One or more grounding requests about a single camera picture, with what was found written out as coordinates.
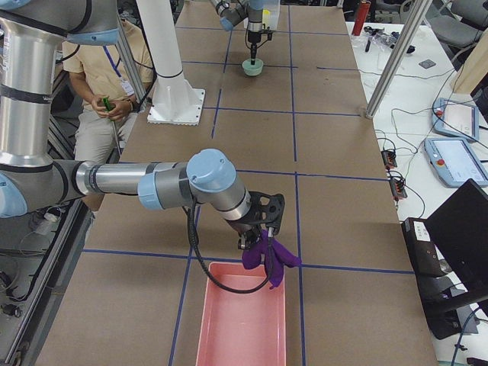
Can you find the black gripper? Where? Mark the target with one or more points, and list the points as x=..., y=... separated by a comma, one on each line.
x=244, y=227
x=253, y=37

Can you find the purple cloth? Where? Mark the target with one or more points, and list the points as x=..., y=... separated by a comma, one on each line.
x=275, y=260

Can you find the green bowl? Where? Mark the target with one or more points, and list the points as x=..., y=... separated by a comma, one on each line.
x=252, y=67

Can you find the yellow cup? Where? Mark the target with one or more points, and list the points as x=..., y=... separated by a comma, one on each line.
x=266, y=17

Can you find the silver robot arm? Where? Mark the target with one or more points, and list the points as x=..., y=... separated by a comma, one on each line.
x=243, y=10
x=86, y=30

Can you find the clear plastic box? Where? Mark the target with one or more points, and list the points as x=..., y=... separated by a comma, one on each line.
x=274, y=7

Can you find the black computer box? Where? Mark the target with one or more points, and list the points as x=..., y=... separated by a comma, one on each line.
x=446, y=308

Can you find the pink plastic tray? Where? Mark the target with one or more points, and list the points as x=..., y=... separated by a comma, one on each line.
x=243, y=329

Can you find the red cylinder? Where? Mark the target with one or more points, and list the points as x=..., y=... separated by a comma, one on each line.
x=361, y=16

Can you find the seated person beige shirt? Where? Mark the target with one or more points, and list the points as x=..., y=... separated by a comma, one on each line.
x=99, y=77

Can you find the orange connector module lower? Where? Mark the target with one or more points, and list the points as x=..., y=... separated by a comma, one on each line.
x=397, y=187

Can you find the orange connector module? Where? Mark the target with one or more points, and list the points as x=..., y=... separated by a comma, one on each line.
x=389, y=158
x=397, y=187

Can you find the orange connector module upper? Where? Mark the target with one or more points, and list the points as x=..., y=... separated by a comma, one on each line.
x=389, y=158

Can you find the upper teach pendant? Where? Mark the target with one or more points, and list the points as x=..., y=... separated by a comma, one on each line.
x=456, y=119

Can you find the teach pendant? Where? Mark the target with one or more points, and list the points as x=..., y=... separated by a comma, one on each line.
x=454, y=161
x=456, y=119

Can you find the black monitor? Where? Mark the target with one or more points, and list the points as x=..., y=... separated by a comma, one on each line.
x=459, y=230

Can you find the lower teach pendant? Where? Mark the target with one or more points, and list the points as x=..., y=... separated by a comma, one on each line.
x=454, y=161

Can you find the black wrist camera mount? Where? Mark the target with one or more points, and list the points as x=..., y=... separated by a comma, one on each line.
x=267, y=210

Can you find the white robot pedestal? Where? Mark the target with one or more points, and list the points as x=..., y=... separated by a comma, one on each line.
x=174, y=101

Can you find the aluminium frame post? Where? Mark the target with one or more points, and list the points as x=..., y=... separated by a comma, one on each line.
x=407, y=34

